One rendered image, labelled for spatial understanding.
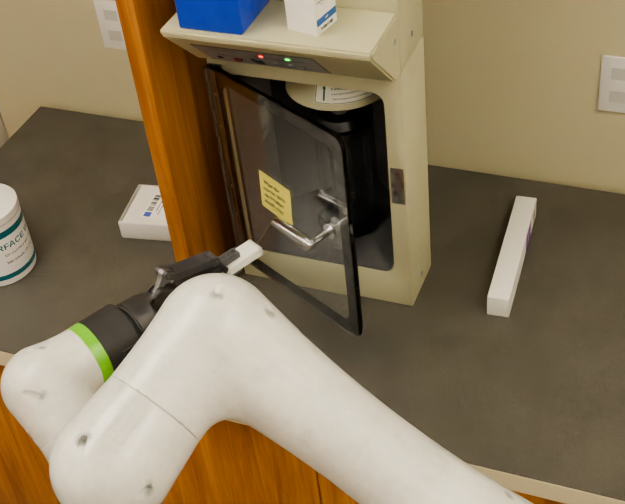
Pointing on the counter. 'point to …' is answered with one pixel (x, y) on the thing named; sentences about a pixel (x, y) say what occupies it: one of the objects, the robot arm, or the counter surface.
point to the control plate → (261, 58)
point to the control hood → (377, 29)
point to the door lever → (302, 234)
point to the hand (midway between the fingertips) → (238, 258)
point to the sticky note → (275, 197)
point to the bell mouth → (329, 97)
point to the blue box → (218, 14)
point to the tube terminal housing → (401, 273)
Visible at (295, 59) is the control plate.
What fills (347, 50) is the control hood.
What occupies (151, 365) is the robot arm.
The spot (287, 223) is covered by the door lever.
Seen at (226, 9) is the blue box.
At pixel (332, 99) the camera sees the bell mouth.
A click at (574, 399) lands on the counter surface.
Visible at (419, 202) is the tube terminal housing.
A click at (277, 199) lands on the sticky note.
